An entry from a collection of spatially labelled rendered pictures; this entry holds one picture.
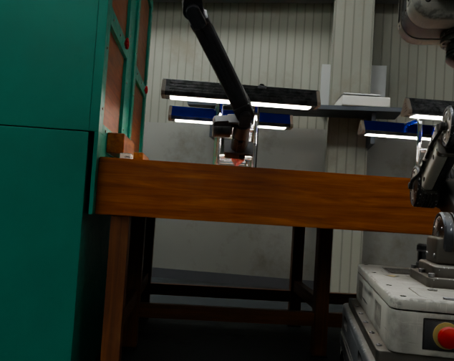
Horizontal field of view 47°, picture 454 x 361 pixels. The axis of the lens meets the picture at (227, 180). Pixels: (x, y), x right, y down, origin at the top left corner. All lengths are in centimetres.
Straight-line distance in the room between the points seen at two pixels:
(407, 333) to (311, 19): 366
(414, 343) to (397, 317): 6
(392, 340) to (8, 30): 142
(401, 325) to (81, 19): 129
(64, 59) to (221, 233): 281
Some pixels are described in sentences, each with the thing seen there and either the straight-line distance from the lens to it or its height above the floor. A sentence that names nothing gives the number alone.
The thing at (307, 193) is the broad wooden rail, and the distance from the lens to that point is 173.
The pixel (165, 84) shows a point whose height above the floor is 108.
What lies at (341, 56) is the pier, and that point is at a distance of 418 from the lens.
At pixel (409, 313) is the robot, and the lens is 112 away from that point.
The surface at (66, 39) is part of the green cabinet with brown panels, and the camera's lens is 177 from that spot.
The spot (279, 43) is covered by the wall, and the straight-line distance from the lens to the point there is 449.
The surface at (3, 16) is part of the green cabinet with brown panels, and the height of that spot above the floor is 118.
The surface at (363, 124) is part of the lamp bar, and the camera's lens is 272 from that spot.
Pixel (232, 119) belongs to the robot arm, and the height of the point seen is 91.
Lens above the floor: 63
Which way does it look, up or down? 3 degrees up
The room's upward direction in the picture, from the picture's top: 4 degrees clockwise
